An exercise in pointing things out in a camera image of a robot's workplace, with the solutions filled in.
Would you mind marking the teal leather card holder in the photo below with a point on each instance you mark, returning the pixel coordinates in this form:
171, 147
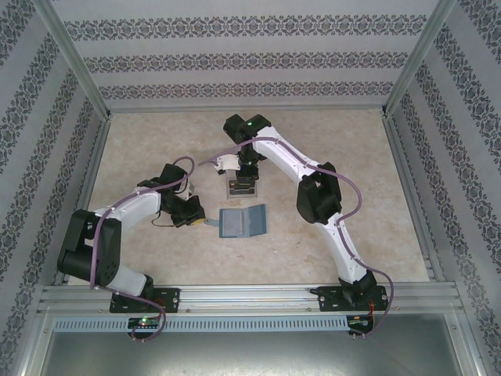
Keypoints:
242, 221

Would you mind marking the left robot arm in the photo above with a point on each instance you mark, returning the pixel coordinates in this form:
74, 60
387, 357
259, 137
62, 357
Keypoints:
86, 243

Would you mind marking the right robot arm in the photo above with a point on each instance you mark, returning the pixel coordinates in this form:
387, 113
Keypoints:
317, 196

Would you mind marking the left controller board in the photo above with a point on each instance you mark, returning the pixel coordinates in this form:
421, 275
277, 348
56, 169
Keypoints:
143, 322

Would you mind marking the controller board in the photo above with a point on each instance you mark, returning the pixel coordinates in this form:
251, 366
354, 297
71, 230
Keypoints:
360, 322
143, 322

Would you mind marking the grey metal panel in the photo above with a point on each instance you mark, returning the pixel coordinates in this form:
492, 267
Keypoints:
250, 352

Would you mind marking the right controller board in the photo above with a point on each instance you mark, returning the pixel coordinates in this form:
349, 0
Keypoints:
360, 322

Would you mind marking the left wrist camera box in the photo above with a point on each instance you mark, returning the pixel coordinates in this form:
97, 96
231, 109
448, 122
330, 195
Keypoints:
189, 190

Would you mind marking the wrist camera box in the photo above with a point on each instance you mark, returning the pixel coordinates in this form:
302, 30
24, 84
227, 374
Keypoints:
189, 190
227, 162

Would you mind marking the aluminium back rail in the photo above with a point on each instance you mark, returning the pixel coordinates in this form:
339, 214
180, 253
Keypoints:
246, 109

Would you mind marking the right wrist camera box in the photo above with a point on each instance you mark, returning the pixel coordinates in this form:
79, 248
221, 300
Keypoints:
227, 162

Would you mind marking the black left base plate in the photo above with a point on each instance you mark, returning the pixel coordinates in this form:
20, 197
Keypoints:
172, 299

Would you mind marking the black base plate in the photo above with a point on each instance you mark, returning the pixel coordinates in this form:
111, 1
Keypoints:
329, 299
172, 299

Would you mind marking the aluminium front rail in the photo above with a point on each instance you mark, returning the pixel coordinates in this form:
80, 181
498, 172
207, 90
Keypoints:
250, 299

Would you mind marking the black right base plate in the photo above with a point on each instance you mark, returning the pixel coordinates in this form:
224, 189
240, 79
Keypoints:
329, 299

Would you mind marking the aluminium side rail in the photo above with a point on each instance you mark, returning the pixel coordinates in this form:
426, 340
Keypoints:
403, 164

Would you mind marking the aluminium frame post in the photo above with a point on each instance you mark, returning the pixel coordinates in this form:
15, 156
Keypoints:
419, 58
74, 62

